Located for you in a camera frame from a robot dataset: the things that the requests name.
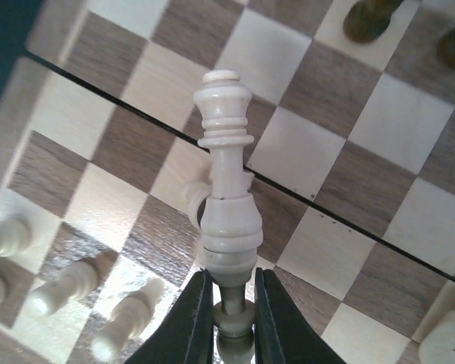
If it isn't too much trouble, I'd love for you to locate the white queen chess piece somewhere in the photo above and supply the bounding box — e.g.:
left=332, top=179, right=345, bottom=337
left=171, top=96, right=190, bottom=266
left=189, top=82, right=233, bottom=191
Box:
left=192, top=70, right=265, bottom=287

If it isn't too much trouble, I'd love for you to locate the pile of white chess pieces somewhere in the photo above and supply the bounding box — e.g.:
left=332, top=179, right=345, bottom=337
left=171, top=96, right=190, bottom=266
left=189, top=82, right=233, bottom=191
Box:
left=0, top=177, right=455, bottom=364

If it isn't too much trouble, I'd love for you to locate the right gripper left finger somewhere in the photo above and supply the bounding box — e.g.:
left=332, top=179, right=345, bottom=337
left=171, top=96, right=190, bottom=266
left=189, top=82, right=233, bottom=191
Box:
left=125, top=269, right=214, bottom=364

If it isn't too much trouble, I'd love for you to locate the row of dark chess pieces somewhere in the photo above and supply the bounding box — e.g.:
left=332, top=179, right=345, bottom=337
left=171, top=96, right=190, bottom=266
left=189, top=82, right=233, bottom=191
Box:
left=342, top=1, right=455, bottom=71

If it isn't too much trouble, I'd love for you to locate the wooden chess board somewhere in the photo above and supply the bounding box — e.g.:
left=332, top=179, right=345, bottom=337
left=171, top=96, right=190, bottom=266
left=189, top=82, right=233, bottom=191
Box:
left=0, top=0, right=455, bottom=364

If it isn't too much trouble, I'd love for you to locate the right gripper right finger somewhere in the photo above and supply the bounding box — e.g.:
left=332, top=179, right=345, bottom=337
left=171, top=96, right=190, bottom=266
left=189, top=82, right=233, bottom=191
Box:
left=255, top=268, right=344, bottom=364

